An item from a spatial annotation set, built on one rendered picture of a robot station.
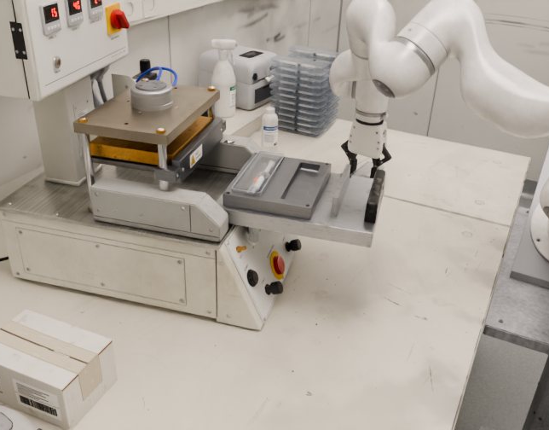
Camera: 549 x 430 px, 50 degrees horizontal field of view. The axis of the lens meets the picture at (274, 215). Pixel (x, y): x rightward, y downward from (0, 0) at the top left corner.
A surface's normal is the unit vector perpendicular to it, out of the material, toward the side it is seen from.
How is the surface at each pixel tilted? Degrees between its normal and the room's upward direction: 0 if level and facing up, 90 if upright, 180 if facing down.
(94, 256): 90
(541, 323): 0
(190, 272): 90
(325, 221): 0
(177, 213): 90
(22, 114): 90
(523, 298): 0
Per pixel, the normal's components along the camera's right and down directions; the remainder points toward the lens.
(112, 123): 0.04, -0.87
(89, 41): 0.97, 0.16
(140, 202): -0.26, 0.47
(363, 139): -0.56, 0.43
